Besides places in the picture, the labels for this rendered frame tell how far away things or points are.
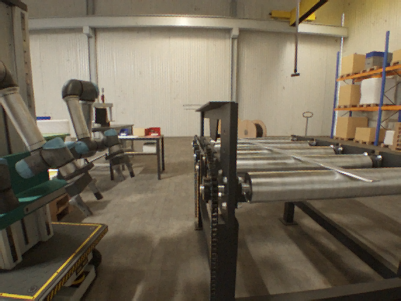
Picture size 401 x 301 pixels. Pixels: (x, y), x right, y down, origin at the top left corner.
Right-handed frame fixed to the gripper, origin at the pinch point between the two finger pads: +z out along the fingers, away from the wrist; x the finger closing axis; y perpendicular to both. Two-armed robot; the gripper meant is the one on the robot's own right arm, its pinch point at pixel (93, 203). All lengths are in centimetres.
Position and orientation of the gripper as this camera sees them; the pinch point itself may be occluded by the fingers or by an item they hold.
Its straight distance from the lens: 100.0
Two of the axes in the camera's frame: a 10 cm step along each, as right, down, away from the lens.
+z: 3.8, 8.7, 3.1
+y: -9.2, 4.0, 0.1
